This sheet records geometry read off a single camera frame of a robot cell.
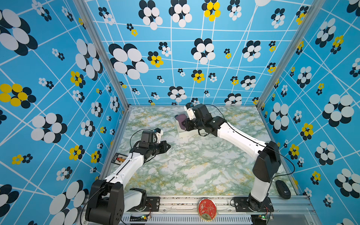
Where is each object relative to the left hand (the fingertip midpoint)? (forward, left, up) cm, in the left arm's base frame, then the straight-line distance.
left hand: (171, 145), depth 85 cm
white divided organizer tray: (+14, -7, -7) cm, 17 cm away
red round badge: (-32, -20, -7) cm, 38 cm away
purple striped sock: (+11, -6, +13) cm, 18 cm away
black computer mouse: (-23, -63, -8) cm, 67 cm away
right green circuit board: (-35, -48, -11) cm, 60 cm away
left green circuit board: (-36, +13, -11) cm, 39 cm away
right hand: (+10, -8, +11) cm, 16 cm away
